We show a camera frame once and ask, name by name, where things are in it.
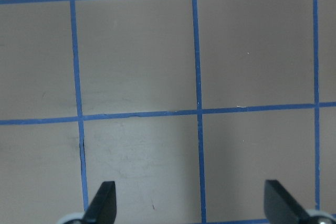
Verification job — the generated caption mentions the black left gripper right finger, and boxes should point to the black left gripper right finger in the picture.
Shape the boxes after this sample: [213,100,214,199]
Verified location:
[264,180,310,224]

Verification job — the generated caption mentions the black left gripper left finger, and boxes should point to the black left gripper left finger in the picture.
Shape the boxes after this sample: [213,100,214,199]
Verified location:
[81,181,116,224]

